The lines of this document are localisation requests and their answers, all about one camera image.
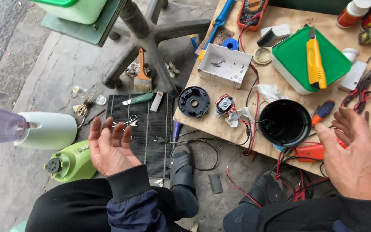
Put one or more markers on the person's right hand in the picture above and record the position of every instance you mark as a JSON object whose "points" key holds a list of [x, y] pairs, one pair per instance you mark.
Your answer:
{"points": [[356, 161]]}

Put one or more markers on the person's left hand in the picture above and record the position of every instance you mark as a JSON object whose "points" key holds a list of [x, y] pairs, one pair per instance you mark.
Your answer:
{"points": [[111, 154]]}

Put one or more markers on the small silver scissors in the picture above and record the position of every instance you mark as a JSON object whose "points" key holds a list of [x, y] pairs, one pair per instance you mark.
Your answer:
{"points": [[130, 121]]}

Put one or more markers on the green blender base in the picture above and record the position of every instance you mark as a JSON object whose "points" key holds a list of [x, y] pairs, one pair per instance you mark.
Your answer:
{"points": [[72, 162]]}

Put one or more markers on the black ribbed grille mat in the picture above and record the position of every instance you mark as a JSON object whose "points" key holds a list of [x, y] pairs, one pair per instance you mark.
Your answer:
{"points": [[153, 141]]}

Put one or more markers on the small clear round cap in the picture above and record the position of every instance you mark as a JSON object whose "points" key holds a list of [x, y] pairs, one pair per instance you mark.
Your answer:
{"points": [[101, 100]]}

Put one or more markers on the blue and orange screwdriver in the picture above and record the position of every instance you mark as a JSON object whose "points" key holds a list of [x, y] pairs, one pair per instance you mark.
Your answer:
{"points": [[323, 111]]}

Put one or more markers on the person's left leg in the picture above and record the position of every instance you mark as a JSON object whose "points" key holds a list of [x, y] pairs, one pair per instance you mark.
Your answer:
{"points": [[69, 206]]}

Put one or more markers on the person's leg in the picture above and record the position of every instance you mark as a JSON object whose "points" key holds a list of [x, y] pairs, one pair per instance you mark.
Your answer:
{"points": [[243, 219], [69, 206]]}

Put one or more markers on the flat metal strip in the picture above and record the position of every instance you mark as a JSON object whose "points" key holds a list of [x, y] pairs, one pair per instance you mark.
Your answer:
{"points": [[156, 101]]}

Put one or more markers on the person's left black sandal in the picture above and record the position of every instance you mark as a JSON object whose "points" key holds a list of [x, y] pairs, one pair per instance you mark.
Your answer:
{"points": [[182, 167]]}

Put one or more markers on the person's black sandal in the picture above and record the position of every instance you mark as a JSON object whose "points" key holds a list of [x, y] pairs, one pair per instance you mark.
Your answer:
{"points": [[264, 190], [182, 167]]}

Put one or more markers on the pale green appliance purple cup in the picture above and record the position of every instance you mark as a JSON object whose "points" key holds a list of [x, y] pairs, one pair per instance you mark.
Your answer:
{"points": [[43, 129]]}

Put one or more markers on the small white plastic piece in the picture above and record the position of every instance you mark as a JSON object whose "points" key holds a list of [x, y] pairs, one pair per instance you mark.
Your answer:
{"points": [[78, 90]]}

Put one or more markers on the black cylindrical housing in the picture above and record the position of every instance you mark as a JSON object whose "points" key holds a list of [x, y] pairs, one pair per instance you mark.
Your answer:
{"points": [[285, 124]]}

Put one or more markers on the white rectangular block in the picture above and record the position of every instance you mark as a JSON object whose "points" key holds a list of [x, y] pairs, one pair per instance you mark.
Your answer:
{"points": [[353, 75]]}

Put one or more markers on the crumpled paper scrap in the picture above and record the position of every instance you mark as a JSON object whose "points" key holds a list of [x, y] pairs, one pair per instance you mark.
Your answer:
{"points": [[133, 69], [172, 69]]}

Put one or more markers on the person's right black sandal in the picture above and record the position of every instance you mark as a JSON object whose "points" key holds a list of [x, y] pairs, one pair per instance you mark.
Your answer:
{"points": [[264, 190]]}

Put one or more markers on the black round plastic disc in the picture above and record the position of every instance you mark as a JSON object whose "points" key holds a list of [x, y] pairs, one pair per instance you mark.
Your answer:
{"points": [[193, 101]]}

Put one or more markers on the yellow utility knife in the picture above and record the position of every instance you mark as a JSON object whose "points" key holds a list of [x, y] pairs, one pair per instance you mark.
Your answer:
{"points": [[315, 64]]}

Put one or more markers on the small white cylinder cap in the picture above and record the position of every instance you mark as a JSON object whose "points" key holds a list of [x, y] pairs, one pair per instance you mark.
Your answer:
{"points": [[350, 54]]}

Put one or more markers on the small black flat piece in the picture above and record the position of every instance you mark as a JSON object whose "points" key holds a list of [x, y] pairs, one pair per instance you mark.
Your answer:
{"points": [[216, 183]]}

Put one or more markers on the crumpled white tissue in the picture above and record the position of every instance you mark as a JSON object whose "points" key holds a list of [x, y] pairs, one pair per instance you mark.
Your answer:
{"points": [[238, 117], [269, 92]]}

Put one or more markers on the white box with green lid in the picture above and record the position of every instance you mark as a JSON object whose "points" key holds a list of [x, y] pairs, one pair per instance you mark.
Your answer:
{"points": [[296, 61]]}

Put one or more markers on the dark green flat board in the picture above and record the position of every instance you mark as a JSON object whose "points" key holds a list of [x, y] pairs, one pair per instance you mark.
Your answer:
{"points": [[89, 32]]}

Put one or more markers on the small electric motor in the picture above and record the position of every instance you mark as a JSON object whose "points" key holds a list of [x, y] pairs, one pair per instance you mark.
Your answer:
{"points": [[225, 104]]}

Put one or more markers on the grey swivel chair base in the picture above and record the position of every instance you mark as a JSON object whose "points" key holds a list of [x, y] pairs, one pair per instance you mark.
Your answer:
{"points": [[150, 35]]}

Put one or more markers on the small yellow transformer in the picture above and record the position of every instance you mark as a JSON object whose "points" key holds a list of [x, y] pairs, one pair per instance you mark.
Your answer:
{"points": [[367, 36]]}

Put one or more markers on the person's right leg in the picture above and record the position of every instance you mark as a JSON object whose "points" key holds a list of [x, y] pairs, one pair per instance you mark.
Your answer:
{"points": [[243, 219]]}

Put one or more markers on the yellow and blue screwdriver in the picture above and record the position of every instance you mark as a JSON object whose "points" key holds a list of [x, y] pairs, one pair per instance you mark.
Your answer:
{"points": [[194, 42]]}

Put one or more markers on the group of small screws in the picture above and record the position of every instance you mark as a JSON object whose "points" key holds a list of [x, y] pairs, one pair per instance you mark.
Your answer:
{"points": [[219, 63]]}

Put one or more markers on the white open plastic box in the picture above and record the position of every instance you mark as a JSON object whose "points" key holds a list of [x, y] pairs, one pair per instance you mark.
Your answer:
{"points": [[224, 66]]}

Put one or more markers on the pale green container green lid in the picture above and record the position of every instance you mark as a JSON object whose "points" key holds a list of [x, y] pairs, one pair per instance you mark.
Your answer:
{"points": [[72, 9]]}

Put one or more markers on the white and black adapter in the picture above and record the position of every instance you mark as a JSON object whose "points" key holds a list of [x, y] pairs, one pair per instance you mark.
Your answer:
{"points": [[274, 34]]}

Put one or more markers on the brown circuit board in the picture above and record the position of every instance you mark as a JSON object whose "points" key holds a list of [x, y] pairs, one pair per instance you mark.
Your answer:
{"points": [[221, 36]]}

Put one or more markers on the blue solder spool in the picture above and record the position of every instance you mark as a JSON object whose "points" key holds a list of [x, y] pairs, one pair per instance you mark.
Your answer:
{"points": [[230, 44]]}

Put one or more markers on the dark green box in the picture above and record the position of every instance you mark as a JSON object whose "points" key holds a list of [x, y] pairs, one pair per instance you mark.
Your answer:
{"points": [[301, 6]]}

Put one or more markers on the blue desoldering pump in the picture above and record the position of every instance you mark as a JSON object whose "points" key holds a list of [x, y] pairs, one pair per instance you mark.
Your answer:
{"points": [[219, 21]]}

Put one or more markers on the red multimeter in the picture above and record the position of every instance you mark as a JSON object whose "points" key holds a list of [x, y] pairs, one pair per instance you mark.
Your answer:
{"points": [[251, 13]]}

